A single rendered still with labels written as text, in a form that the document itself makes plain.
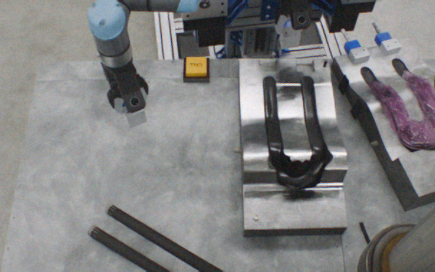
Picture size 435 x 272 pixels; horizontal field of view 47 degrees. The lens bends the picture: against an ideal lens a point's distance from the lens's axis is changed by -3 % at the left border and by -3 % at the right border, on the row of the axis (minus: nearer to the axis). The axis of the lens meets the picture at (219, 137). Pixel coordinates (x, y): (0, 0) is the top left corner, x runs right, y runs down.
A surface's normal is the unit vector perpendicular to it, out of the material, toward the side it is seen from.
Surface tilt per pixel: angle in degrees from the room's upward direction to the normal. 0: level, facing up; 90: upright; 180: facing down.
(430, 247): 90
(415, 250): 90
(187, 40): 0
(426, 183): 0
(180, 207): 0
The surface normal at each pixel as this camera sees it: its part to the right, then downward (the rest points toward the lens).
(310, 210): 0.00, -0.47
